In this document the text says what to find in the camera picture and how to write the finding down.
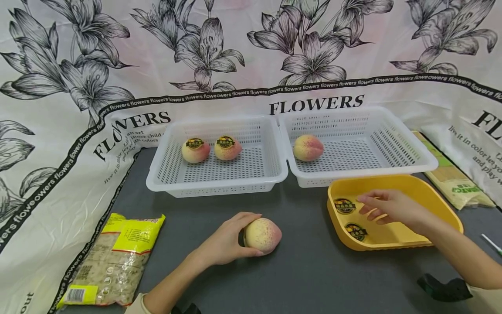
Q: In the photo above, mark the green and beige packet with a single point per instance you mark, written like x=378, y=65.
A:
x=455, y=183

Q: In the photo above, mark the plain peach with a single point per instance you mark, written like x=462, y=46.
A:
x=263, y=235
x=308, y=148

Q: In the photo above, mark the person's left hand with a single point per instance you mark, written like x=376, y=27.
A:
x=221, y=244

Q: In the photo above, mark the person's left index finger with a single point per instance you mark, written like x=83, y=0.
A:
x=247, y=217

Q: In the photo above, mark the white and green stick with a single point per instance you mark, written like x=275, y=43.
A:
x=492, y=244

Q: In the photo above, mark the white perforated plastic basket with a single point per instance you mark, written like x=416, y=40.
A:
x=219, y=174
x=353, y=161

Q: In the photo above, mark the person's left thumb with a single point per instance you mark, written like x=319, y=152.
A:
x=251, y=252

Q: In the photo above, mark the person's right fingers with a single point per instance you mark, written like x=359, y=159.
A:
x=372, y=208

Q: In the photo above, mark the yellow plastic tray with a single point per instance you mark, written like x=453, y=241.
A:
x=392, y=237

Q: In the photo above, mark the peach with dark sticker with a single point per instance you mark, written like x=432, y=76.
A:
x=228, y=150
x=195, y=152

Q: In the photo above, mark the yellow packet of grains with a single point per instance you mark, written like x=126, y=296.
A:
x=113, y=261

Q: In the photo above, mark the person's right hand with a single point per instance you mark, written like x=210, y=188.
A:
x=400, y=209

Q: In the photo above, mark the person's left forearm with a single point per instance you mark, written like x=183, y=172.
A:
x=172, y=283

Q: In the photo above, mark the round dark sticker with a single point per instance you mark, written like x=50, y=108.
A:
x=356, y=232
x=344, y=206

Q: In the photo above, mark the person's right forearm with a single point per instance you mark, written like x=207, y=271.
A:
x=462, y=257

